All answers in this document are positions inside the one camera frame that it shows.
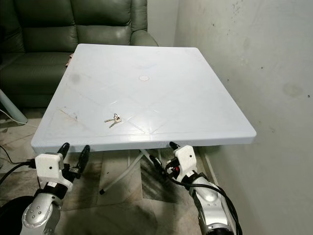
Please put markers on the small brown item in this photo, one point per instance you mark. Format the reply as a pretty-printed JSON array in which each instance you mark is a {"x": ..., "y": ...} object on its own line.
[{"x": 69, "y": 59}]

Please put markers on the black round object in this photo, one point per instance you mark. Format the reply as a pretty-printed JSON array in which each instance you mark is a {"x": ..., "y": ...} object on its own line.
[{"x": 14, "y": 218}]

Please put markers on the dark green leather sofa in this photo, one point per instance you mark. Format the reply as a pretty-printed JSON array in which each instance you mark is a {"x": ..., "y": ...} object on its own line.
[{"x": 49, "y": 36}]

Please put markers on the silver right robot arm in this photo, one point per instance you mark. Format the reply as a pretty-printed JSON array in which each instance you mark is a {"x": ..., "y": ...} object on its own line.
[{"x": 210, "y": 208}]

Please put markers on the white plastic folding table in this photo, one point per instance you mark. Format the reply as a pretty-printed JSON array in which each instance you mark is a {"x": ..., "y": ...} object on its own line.
[{"x": 156, "y": 93}]

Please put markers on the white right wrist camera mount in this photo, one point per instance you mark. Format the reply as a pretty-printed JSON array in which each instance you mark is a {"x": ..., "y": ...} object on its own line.
[{"x": 186, "y": 160}]

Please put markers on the pale blue furniture leg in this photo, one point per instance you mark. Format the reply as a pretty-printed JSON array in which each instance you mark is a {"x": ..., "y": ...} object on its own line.
[{"x": 12, "y": 108}]

